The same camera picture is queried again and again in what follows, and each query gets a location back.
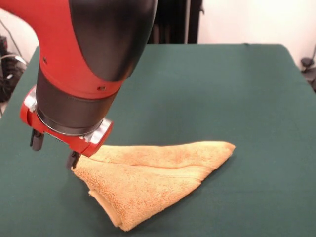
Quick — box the orange terry towel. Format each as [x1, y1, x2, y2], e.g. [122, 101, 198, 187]
[71, 140, 237, 232]

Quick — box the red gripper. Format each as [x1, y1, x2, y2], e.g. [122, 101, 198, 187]
[19, 86, 115, 170]

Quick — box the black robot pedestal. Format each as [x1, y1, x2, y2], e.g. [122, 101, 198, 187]
[148, 0, 205, 45]

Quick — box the dark green table cloth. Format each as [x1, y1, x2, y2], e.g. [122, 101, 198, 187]
[0, 43, 316, 237]

